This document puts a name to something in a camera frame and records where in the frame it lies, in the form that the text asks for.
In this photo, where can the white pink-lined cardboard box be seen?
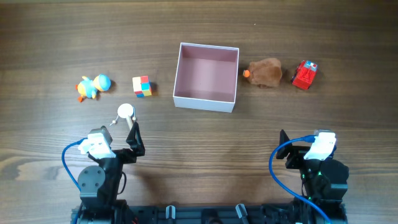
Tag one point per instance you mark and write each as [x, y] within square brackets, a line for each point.
[206, 77]

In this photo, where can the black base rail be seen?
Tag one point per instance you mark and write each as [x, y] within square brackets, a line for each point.
[211, 214]

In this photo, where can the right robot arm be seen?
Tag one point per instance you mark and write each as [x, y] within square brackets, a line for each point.
[324, 179]

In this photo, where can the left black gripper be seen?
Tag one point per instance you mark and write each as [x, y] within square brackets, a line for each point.
[133, 140]

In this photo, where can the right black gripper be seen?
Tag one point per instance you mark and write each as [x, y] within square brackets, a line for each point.
[298, 154]

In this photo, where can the wooden pig rattle drum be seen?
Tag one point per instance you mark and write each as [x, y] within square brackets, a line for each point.
[128, 112]

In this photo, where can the colourful 2x2 puzzle cube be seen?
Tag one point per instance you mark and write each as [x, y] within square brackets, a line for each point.
[141, 86]

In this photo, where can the blue orange duck toy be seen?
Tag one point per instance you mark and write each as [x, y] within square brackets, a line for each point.
[88, 88]

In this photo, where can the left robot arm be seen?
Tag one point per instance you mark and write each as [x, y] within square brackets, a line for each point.
[99, 184]

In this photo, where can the red toy fire truck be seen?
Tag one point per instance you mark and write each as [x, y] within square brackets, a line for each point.
[304, 74]

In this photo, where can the brown plush toy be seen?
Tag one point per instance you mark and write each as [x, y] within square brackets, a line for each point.
[264, 73]

